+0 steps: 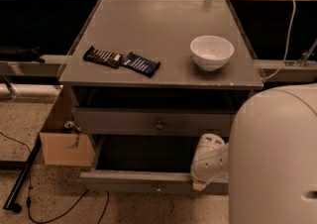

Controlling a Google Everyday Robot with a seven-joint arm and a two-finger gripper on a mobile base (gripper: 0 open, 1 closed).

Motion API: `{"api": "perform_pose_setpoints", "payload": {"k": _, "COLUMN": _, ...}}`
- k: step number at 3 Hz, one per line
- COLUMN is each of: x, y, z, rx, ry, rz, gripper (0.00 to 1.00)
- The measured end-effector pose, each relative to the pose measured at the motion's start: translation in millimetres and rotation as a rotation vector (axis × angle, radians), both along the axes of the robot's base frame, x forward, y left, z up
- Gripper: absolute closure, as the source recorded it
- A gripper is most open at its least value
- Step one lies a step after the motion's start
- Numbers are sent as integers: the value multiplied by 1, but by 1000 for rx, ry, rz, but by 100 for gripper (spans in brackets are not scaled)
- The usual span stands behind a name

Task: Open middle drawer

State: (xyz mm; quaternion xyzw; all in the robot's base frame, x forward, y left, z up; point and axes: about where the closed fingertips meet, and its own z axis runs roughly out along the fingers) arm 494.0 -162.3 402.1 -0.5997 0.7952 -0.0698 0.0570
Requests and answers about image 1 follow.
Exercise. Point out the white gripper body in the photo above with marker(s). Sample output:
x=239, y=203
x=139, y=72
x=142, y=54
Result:
x=202, y=175

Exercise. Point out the grey drawer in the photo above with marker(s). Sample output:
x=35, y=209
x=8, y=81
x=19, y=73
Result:
x=108, y=121
x=135, y=163

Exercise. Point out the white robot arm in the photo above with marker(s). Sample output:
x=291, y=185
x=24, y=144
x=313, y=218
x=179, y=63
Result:
x=270, y=159

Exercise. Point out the grey drawer cabinet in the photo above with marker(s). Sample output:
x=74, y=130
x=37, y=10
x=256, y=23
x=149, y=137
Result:
x=160, y=30

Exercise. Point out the grey top drawer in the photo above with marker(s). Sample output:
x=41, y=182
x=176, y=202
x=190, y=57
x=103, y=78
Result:
x=108, y=121

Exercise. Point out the white bowl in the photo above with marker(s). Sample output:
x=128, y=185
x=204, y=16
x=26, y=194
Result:
x=211, y=52

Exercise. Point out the blue snack bar wrapper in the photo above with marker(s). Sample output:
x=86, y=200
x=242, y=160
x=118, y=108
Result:
x=140, y=64

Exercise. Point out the brown snack bar wrapper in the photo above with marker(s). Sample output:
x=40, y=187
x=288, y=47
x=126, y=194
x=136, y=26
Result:
x=113, y=60

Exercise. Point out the cardboard box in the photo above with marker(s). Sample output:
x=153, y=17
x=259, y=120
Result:
x=61, y=147

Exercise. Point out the metal can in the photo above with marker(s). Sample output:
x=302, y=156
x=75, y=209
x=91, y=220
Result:
x=69, y=125

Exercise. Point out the black metal floor bar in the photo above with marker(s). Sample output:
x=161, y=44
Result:
x=24, y=167

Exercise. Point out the black object on ledge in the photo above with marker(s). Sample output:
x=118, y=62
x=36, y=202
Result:
x=20, y=54

